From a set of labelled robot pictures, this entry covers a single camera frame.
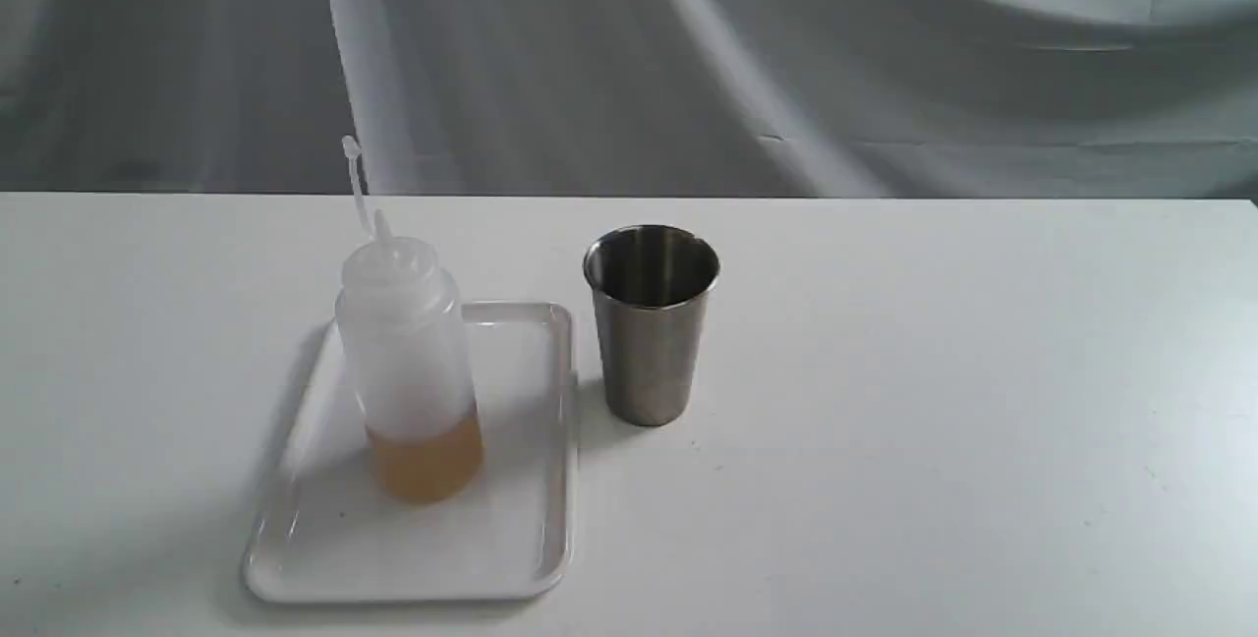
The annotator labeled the translucent squeeze bottle amber liquid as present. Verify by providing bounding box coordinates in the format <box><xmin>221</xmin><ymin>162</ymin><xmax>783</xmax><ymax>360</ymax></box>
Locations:
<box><xmin>335</xmin><ymin>135</ymin><xmax>486</xmax><ymax>504</ymax></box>

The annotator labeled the stainless steel cup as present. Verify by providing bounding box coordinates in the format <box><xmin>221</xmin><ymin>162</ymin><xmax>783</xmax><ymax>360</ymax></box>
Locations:
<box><xmin>581</xmin><ymin>224</ymin><xmax>720</xmax><ymax>428</ymax></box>

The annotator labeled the grey fabric backdrop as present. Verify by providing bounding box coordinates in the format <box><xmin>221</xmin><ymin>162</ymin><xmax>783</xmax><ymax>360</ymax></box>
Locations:
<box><xmin>1</xmin><ymin>0</ymin><xmax>1255</xmax><ymax>199</ymax></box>

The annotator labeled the white plastic tray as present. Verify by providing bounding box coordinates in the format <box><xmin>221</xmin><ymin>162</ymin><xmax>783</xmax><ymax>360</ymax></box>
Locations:
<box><xmin>242</xmin><ymin>301</ymin><xmax>579</xmax><ymax>606</ymax></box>

